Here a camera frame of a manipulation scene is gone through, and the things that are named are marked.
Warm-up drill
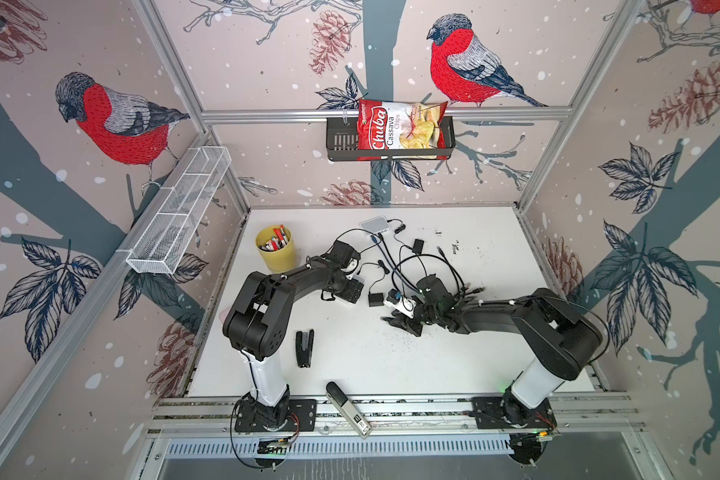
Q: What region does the blue ethernet cable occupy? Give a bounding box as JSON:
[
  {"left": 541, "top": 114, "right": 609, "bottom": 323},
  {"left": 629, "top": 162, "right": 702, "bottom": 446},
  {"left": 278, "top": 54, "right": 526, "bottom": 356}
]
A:
[{"left": 370, "top": 235, "right": 409, "bottom": 292}]

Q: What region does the black ethernet cable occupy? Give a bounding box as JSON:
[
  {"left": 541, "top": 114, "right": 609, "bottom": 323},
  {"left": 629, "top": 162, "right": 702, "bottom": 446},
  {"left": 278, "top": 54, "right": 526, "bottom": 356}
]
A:
[{"left": 376, "top": 232, "right": 487, "bottom": 301}]

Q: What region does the black power adapter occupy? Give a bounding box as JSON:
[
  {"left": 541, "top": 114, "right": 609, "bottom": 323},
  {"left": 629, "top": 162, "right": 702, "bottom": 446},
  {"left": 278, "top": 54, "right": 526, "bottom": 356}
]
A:
[
  {"left": 391, "top": 219, "right": 424, "bottom": 255},
  {"left": 367, "top": 260, "right": 390, "bottom": 308}
]

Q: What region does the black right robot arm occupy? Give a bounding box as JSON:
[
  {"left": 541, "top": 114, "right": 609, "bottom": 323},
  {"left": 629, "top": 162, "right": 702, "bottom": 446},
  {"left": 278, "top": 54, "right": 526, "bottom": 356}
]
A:
[{"left": 369, "top": 274, "right": 605, "bottom": 427}]

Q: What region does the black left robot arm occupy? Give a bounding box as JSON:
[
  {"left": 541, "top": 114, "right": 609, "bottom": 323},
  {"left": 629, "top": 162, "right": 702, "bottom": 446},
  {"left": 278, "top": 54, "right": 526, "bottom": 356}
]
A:
[{"left": 222, "top": 240, "right": 364, "bottom": 431}]

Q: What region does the yellow cup with pens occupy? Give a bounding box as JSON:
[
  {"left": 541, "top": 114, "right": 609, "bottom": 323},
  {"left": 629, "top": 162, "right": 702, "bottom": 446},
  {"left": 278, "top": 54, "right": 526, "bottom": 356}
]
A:
[{"left": 255, "top": 224, "right": 299, "bottom": 273}]

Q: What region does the black stapler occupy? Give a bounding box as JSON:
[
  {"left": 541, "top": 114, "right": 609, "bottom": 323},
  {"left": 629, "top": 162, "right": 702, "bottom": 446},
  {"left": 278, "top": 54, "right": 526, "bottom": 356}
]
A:
[{"left": 295, "top": 329, "right": 315, "bottom": 368}]

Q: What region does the red cassava chips bag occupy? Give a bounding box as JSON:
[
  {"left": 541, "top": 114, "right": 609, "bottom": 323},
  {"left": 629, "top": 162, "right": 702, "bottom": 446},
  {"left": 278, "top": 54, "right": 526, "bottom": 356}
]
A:
[{"left": 358, "top": 100, "right": 448, "bottom": 148}]

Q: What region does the black grey remote device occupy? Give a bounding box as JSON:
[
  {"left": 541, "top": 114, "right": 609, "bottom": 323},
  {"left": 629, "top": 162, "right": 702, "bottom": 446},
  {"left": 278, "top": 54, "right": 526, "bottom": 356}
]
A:
[{"left": 326, "top": 381, "right": 372, "bottom": 439}]

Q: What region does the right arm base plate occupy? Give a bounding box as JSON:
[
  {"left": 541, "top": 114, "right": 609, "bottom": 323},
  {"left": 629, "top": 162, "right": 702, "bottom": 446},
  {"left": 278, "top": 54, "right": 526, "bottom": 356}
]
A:
[{"left": 470, "top": 392, "right": 557, "bottom": 430}]

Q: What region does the black wall basket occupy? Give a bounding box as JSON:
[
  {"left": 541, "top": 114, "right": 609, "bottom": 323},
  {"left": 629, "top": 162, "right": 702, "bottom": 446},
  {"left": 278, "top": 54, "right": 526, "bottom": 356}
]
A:
[{"left": 326, "top": 116, "right": 456, "bottom": 162}]

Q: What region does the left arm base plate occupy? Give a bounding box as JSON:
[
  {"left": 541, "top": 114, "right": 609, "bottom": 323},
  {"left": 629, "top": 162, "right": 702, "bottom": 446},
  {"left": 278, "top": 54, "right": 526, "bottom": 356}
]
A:
[{"left": 232, "top": 390, "right": 317, "bottom": 433}]

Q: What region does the white wire mesh shelf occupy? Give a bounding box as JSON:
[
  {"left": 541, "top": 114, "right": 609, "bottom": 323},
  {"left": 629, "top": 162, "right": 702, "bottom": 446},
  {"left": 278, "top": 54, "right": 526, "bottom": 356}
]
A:
[{"left": 126, "top": 146, "right": 231, "bottom": 275}]

